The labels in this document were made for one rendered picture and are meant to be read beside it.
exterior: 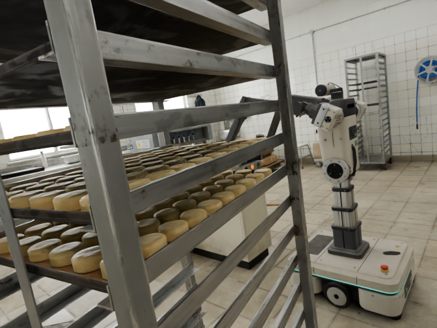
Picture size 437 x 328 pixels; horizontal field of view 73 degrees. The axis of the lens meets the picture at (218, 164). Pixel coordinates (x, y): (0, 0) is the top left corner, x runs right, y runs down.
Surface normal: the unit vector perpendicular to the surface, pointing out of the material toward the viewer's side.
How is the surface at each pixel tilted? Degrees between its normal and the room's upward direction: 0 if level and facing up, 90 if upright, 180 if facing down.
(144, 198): 90
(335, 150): 101
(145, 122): 90
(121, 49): 90
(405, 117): 90
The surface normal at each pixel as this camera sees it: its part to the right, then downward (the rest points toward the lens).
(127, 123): 0.85, -0.05
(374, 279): -0.47, -0.73
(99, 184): -0.50, 0.21
